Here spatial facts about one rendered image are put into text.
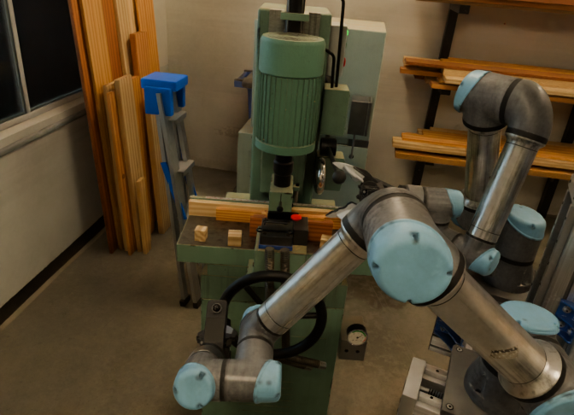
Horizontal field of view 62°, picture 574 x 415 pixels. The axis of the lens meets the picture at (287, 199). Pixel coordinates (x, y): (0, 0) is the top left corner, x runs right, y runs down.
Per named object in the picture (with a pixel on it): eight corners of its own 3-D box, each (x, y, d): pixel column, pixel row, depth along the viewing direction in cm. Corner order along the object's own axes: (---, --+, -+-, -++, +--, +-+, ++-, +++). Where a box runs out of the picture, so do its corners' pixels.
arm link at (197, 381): (217, 414, 83) (168, 412, 83) (225, 389, 94) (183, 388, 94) (218, 369, 83) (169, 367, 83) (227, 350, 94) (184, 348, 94)
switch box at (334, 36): (323, 75, 156) (329, 24, 149) (322, 69, 165) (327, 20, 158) (342, 77, 157) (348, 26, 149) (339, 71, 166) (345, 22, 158)
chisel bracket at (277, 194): (267, 216, 144) (269, 191, 140) (270, 196, 157) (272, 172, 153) (291, 219, 144) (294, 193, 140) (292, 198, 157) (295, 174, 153)
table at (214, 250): (167, 281, 130) (166, 262, 127) (190, 225, 157) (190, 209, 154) (387, 297, 131) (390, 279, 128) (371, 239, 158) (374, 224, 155)
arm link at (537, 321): (527, 341, 107) (546, 293, 101) (555, 388, 95) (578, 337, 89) (474, 337, 107) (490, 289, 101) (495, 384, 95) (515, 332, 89)
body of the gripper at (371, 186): (362, 186, 119) (410, 190, 120) (358, 176, 127) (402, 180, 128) (358, 214, 122) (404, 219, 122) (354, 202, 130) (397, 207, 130)
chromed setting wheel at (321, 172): (314, 200, 154) (318, 165, 149) (313, 184, 166) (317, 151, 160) (323, 201, 155) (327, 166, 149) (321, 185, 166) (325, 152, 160)
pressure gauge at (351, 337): (344, 349, 143) (348, 329, 140) (343, 341, 147) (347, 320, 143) (365, 351, 144) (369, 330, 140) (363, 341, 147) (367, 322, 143)
